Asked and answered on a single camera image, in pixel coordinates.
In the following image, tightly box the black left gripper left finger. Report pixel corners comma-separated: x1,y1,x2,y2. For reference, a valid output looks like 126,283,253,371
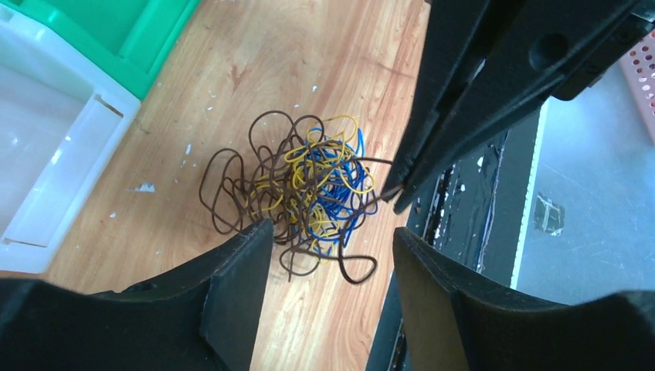
1,219,273,370

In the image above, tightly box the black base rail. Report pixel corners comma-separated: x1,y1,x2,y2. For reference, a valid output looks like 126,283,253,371
365,110,541,371

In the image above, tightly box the blue cable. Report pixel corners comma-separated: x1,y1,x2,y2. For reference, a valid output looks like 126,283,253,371
298,127,379,257

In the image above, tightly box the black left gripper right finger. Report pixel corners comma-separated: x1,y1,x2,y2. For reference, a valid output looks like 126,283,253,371
393,227,654,370

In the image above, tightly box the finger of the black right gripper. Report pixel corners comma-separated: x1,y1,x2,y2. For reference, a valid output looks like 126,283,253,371
394,1,641,213
382,1,491,193

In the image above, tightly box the white plastic bin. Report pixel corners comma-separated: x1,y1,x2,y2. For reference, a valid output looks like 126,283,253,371
1,5,141,274

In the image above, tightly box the pink perforated basket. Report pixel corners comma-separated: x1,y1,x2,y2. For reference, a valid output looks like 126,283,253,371
619,31,655,141

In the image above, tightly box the green plastic bin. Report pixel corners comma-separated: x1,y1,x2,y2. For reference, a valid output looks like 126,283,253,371
2,0,200,100

